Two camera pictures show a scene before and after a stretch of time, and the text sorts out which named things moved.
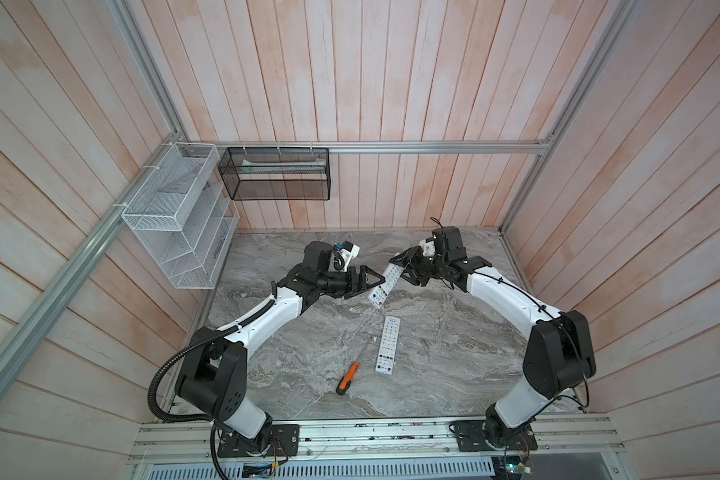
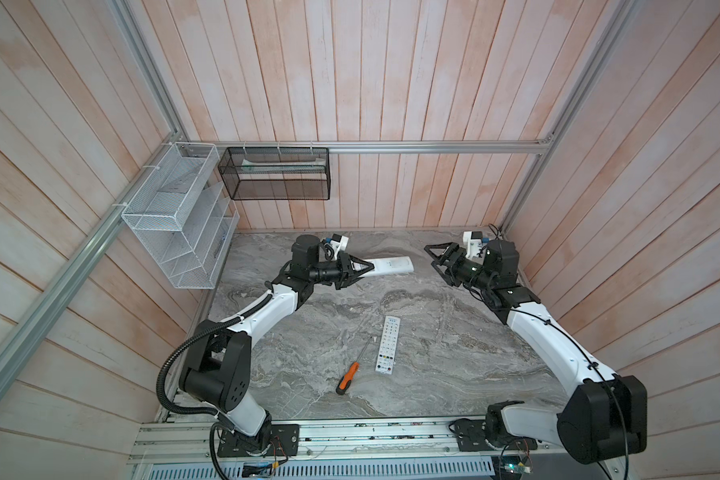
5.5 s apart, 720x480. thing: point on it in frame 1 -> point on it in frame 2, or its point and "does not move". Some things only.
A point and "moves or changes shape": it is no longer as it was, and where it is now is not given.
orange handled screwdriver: x=345 y=382 does not move
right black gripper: x=411 y=253 -> x=451 y=248
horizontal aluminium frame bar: x=380 y=147 does not move
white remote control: x=391 y=275 moves or changes shape
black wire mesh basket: x=277 y=173 does not move
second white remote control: x=387 y=353 does not move
